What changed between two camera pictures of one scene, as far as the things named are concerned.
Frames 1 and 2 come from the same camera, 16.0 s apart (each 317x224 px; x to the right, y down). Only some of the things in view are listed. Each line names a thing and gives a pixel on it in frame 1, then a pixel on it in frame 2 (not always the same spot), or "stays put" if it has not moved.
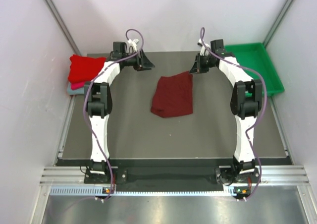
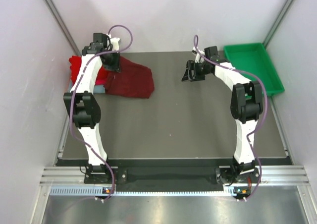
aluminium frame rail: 273,175 stays put
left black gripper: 145,63 -> 115,67
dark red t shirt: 174,95 -> 134,81
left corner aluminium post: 57,17 stays put
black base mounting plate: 196,174 stays put
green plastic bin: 255,56 stays put
